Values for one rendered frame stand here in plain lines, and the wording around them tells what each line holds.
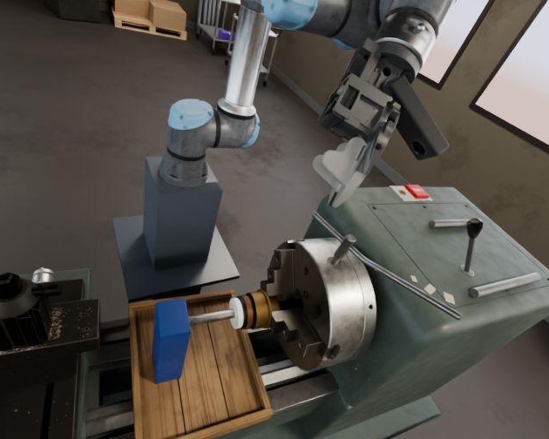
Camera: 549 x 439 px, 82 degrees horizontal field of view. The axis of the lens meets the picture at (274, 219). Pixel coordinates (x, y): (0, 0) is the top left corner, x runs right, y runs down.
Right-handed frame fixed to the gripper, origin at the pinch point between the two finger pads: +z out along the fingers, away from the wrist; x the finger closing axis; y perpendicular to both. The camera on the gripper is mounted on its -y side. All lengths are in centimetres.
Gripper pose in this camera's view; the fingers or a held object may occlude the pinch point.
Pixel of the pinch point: (340, 200)
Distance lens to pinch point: 43.8
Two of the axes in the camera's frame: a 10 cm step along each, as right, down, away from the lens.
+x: 1.6, 0.5, -9.9
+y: -8.8, -4.5, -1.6
